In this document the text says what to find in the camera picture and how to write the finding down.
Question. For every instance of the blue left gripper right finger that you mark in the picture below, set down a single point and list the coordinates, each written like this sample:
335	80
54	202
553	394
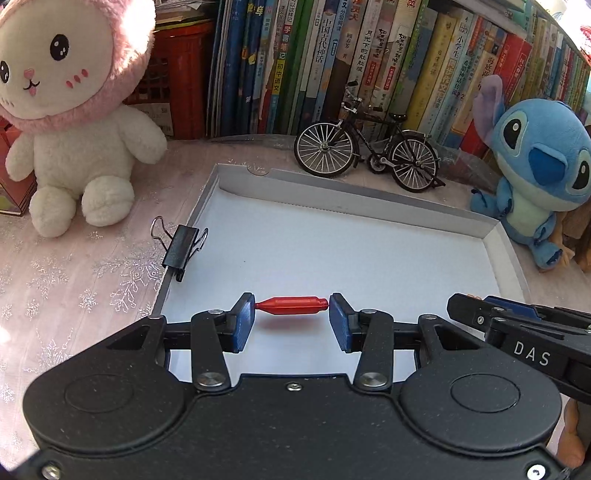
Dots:
339	314

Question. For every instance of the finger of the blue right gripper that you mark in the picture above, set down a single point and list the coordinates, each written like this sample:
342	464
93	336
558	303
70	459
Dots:
558	315

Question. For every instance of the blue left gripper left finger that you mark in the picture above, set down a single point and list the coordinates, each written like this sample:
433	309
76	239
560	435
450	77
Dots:
242	317

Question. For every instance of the red crayon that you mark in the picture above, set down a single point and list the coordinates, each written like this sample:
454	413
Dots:
290	306

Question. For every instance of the person's right hand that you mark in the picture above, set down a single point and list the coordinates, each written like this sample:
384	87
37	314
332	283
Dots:
574	440

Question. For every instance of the brown haired baby doll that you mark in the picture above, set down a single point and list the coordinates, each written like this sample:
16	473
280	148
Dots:
572	236

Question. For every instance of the white cardboard box tray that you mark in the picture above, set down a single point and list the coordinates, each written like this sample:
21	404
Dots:
283	234

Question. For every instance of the black binder clip on tray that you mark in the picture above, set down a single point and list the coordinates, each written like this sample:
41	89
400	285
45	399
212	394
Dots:
183	244

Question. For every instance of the blue Stitch plush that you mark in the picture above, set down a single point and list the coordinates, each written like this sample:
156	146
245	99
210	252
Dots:
543	151

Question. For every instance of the black miniature bicycle model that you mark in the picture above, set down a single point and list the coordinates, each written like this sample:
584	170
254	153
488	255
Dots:
329	149

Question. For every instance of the pink snowflake tablecloth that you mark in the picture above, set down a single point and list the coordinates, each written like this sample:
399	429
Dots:
60	296

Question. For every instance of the red storage box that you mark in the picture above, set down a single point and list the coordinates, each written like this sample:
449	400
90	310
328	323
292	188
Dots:
173	89

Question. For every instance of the row of books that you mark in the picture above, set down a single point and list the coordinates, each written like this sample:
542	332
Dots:
280	66

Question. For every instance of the pink hooded bunny plush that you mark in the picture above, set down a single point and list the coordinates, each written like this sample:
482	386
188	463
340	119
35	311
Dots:
66	69

